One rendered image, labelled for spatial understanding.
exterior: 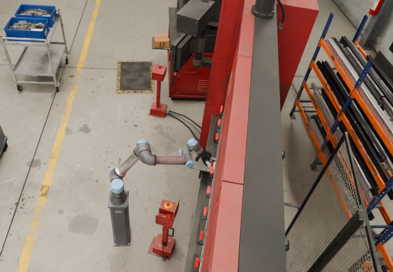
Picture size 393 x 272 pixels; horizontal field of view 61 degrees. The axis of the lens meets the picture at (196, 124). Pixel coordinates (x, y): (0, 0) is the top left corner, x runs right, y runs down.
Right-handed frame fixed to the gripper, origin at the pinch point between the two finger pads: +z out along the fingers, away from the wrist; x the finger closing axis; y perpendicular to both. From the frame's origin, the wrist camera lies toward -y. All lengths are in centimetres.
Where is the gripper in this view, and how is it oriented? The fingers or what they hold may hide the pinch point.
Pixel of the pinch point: (210, 164)
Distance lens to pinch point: 324.9
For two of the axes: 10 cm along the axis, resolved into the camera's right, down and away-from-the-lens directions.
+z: 5.6, 6.6, 5.1
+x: 1.5, -6.8, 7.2
